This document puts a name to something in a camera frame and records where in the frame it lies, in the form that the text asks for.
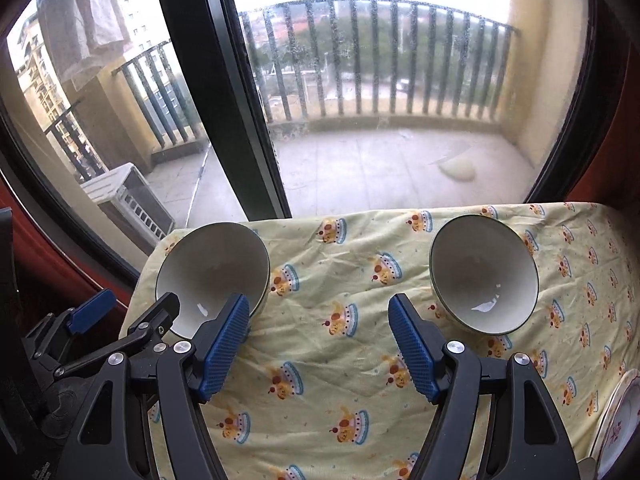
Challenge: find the black window frame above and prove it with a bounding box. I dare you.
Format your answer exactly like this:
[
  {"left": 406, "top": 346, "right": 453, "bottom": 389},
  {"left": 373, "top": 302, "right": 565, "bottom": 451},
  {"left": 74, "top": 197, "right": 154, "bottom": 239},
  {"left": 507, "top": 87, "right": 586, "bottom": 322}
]
[{"left": 1, "top": 0, "right": 639, "bottom": 292}]

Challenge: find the white hanging cloth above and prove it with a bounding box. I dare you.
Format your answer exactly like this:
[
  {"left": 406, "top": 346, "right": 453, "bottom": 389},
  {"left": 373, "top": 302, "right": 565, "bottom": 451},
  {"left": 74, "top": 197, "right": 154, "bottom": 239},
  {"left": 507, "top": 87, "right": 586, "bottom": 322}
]
[{"left": 36, "top": 0, "right": 131, "bottom": 90}]

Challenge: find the yellow crown-print tablecloth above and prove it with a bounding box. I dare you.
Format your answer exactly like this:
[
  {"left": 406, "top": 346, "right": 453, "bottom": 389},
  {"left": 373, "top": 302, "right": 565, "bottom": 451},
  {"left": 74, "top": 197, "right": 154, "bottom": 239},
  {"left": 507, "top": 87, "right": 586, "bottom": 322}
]
[{"left": 118, "top": 201, "right": 640, "bottom": 480}]

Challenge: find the white air conditioner unit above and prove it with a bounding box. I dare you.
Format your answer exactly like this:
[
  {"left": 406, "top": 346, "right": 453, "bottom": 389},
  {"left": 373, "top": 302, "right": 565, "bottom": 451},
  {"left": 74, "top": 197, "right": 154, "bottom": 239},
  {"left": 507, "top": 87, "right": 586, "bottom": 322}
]
[{"left": 80, "top": 162, "right": 175, "bottom": 255}]

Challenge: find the white red-rimmed plate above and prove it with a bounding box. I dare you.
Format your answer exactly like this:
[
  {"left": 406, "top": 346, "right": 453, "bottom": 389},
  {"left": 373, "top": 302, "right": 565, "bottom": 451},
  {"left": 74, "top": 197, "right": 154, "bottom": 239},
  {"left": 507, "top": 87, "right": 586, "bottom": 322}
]
[{"left": 589, "top": 368, "right": 639, "bottom": 479}]

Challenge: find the red curtain left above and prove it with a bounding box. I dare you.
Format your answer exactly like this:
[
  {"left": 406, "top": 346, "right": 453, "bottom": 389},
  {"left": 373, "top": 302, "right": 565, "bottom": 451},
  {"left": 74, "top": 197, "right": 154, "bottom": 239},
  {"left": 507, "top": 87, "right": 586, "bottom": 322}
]
[{"left": 1, "top": 181, "right": 130, "bottom": 324}]

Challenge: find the red curtain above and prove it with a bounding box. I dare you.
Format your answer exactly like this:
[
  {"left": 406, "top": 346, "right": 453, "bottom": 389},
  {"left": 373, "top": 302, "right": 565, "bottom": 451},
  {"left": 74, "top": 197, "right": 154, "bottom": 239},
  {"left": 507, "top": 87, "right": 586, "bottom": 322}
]
[
  {"left": 1, "top": 181, "right": 130, "bottom": 324},
  {"left": 567, "top": 49, "right": 640, "bottom": 211}
]

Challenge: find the large cream patterned bowl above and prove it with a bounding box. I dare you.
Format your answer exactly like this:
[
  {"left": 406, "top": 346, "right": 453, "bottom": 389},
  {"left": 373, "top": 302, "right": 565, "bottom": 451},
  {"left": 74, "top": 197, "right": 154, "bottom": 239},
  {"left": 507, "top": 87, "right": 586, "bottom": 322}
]
[{"left": 430, "top": 214, "right": 539, "bottom": 336}]

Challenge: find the red curtain right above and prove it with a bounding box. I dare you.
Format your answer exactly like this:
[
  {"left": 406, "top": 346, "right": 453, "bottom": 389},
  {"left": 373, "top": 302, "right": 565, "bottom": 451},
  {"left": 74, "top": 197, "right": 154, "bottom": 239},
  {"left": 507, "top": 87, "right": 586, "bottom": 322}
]
[{"left": 567, "top": 49, "right": 640, "bottom": 211}]

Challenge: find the balcony metal railing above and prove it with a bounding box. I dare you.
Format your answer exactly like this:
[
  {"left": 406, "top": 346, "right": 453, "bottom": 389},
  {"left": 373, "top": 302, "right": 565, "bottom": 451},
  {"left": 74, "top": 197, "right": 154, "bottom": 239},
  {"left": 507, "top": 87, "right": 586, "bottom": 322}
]
[{"left": 239, "top": 0, "right": 520, "bottom": 124}]

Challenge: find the small cream bowl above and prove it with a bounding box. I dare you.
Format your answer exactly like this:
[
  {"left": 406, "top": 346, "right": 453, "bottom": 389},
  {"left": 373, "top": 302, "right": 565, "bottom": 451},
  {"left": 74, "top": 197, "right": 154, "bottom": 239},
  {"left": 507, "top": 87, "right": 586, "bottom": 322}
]
[{"left": 155, "top": 222, "right": 270, "bottom": 339}]

